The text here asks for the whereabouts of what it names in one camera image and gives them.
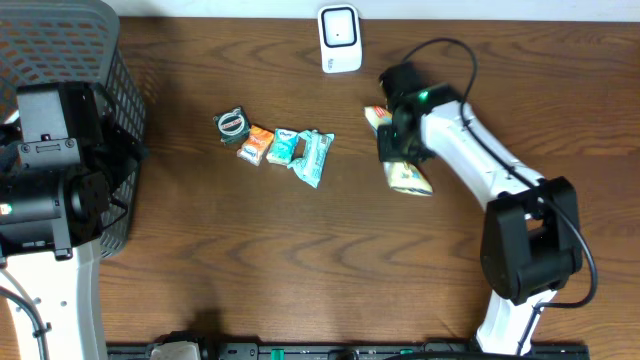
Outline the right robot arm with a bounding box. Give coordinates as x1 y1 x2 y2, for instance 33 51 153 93
377 62 583 355

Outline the dark grey plastic basket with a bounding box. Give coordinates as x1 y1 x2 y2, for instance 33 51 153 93
0 0 149 259

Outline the teal candy packet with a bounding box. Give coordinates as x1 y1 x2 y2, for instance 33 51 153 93
266 128 299 166

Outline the orange candy packet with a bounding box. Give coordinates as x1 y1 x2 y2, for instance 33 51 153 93
237 125 274 166

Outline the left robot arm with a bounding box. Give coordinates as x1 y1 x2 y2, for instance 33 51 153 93
1 82 146 359

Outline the large yellow snack bag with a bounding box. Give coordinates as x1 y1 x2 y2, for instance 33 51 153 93
363 106 433 196

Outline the black round-logo snack packet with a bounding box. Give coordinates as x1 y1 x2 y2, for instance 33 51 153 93
213 106 251 145

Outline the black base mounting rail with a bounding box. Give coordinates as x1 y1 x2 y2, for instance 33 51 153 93
107 341 591 360

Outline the white barcode scanner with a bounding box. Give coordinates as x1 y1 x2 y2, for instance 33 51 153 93
317 4 363 74

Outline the light green snack packet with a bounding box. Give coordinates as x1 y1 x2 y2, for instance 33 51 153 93
287 130 335 188

